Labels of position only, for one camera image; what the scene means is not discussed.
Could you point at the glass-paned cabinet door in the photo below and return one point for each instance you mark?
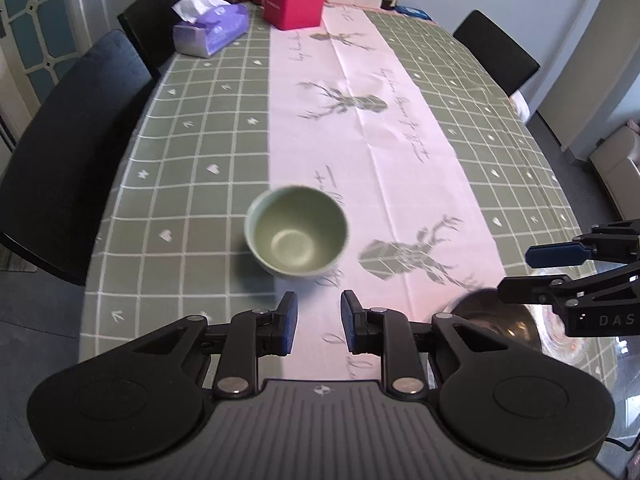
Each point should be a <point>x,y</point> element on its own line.
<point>35,25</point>

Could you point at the beige sofa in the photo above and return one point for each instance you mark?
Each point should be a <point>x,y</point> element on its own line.
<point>620,170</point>

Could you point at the purple tissue pack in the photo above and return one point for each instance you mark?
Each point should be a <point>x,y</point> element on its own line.
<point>215,27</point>

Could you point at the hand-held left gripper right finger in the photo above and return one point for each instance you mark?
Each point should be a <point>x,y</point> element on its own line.
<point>348,322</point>

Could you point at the black chair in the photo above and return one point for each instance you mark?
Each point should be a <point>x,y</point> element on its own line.
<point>500,55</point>
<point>70,150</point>
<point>155,15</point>

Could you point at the clear patterned glass plate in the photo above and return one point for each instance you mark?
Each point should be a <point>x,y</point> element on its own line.
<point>565,350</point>

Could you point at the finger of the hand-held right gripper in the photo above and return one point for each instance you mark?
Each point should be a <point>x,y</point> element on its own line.
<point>530,290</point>
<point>550,255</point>

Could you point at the pink deer-print table runner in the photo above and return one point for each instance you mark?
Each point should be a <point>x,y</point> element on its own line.
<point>325,135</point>

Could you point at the small green ceramic bowl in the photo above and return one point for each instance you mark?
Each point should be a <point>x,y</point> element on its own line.
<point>295,237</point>

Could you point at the blue flat packet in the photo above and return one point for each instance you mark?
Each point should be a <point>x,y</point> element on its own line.
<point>412,11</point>

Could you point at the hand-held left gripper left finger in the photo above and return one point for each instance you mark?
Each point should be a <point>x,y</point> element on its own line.
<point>289,322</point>

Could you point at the red cube box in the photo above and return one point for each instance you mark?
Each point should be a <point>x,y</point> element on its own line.
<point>295,5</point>

